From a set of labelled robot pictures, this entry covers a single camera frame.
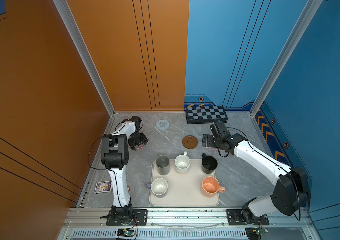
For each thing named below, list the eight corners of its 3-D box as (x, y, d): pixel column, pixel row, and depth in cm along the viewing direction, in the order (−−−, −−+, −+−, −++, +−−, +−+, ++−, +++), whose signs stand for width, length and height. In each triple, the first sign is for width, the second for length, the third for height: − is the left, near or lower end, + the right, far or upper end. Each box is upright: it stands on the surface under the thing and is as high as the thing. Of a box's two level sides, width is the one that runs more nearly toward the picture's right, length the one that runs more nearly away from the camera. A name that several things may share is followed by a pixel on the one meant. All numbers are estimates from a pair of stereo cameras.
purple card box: (95, 193, 83) (93, 192, 81) (97, 183, 87) (96, 182, 85) (111, 191, 84) (110, 190, 82) (113, 181, 87) (111, 180, 85)
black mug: (200, 173, 89) (202, 167, 82) (198, 160, 95) (200, 152, 88) (215, 173, 89) (218, 167, 82) (212, 160, 95) (215, 152, 88)
